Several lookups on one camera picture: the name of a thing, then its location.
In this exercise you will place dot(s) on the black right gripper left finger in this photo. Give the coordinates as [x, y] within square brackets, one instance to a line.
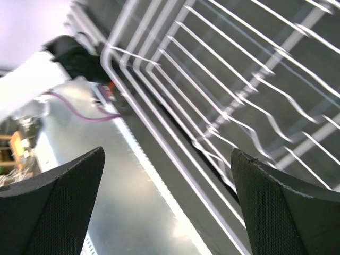
[49, 213]

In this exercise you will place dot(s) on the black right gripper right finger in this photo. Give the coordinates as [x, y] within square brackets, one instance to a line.
[283, 214]

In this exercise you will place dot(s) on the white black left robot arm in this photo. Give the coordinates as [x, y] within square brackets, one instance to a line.
[61, 59]

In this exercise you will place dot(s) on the perforated metal cable duct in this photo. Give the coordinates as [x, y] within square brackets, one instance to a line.
[182, 219]

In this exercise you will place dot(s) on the white wire dish rack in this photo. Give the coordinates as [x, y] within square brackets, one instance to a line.
[259, 76]

